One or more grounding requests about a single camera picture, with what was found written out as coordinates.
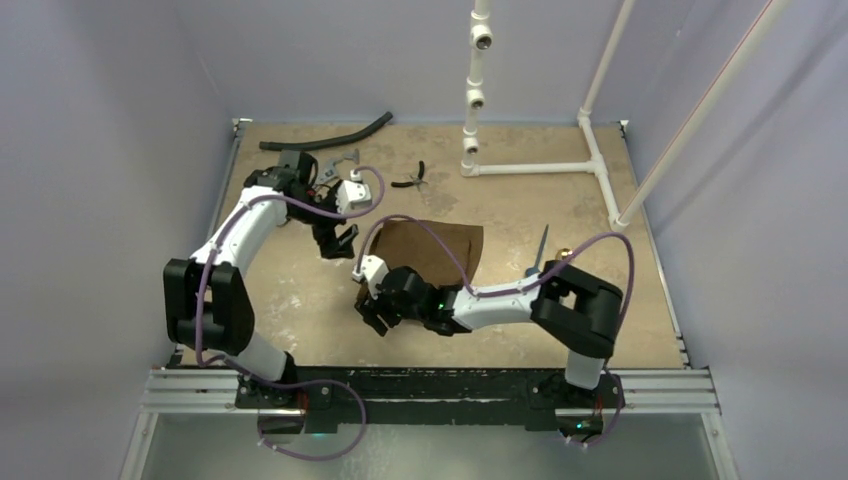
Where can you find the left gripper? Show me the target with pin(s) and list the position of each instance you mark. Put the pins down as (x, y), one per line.
(333, 247)

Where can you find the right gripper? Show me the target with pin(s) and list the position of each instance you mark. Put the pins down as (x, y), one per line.
(379, 307)

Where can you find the brown cloth napkin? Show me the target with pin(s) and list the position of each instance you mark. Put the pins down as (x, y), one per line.
(444, 254)

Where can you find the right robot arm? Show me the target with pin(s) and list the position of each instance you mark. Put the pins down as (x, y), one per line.
(578, 309)

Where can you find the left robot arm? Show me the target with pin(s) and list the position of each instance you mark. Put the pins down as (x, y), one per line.
(207, 305)

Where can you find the black pliers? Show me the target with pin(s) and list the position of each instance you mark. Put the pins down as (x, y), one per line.
(414, 180)

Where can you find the blue spoon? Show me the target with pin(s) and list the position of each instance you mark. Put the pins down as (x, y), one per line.
(534, 268)

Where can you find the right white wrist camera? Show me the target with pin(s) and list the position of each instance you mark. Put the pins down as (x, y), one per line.
(370, 270)

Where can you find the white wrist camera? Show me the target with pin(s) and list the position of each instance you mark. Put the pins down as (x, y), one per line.
(353, 194)
(370, 270)

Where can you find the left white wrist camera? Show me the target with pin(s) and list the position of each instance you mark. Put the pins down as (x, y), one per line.
(353, 194)

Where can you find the red handled adjustable wrench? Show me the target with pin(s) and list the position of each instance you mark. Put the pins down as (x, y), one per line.
(329, 172)

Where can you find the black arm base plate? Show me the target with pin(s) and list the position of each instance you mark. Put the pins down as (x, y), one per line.
(536, 399)

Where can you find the aluminium frame rail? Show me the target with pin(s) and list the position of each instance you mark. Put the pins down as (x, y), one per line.
(670, 427)

